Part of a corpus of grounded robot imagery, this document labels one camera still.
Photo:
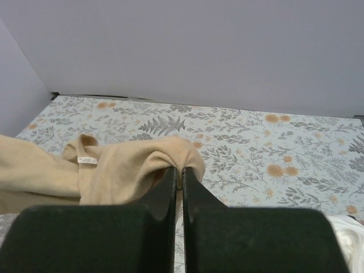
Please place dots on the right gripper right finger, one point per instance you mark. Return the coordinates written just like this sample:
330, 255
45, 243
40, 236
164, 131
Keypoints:
218, 238

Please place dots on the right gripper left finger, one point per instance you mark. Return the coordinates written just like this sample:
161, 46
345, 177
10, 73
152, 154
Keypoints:
136, 237

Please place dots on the floral patterned table mat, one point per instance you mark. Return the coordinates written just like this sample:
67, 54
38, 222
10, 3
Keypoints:
251, 158

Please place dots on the beige t shirt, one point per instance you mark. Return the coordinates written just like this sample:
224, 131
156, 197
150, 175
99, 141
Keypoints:
87, 173

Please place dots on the white t shirt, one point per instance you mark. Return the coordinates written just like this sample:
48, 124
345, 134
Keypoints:
349, 234

